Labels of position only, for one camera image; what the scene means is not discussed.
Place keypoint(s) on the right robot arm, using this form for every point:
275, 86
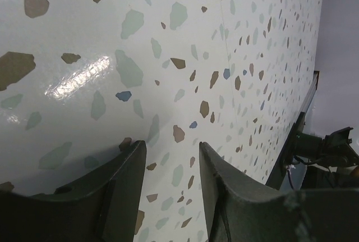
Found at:
331, 162

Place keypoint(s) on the aluminium frame rail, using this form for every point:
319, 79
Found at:
311, 92

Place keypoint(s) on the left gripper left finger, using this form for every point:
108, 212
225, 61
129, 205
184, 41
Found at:
100, 206

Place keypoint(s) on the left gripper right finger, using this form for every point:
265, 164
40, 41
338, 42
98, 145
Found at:
239, 208

